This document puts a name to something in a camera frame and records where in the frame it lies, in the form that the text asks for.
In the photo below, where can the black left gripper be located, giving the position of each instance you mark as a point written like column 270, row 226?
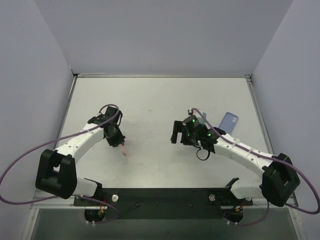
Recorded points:
column 116, row 140

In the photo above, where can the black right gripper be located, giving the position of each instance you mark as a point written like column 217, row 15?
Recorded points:
column 176, row 133

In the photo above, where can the teal phone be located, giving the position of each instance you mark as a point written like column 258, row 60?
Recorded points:
column 202, row 118

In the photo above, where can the lavender phone case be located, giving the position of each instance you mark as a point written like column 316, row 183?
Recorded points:
column 228, row 122

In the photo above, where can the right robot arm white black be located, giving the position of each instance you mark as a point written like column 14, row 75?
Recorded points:
column 277, row 180

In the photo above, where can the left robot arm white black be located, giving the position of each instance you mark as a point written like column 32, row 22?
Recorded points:
column 57, row 172

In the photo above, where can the aluminium table frame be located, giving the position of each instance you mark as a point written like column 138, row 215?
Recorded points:
column 160, row 99

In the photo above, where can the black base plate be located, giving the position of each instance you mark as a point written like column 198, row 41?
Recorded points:
column 168, row 203

